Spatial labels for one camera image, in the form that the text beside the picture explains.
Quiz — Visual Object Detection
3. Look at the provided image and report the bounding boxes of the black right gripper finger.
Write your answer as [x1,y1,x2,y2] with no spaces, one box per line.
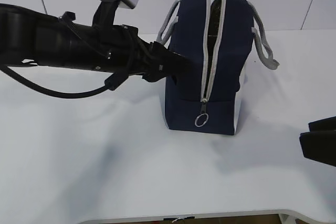
[299,130,335,167]
[308,116,336,132]

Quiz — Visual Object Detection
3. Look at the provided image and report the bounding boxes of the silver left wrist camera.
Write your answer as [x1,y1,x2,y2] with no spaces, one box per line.
[92,0,139,27]

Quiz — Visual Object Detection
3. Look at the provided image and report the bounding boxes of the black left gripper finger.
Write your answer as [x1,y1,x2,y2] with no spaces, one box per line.
[141,72,180,83]
[151,41,193,77]

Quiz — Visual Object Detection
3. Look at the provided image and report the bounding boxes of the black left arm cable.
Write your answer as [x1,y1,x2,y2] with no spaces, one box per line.
[0,11,137,99]

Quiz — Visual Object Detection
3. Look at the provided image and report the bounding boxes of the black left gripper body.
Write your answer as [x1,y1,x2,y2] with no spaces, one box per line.
[34,23,150,75]

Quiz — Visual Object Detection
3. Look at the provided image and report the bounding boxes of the navy blue lunch bag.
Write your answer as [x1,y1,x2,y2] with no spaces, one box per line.
[157,0,279,135]

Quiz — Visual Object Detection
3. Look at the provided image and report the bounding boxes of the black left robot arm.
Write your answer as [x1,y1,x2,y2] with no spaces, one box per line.
[1,4,192,82]

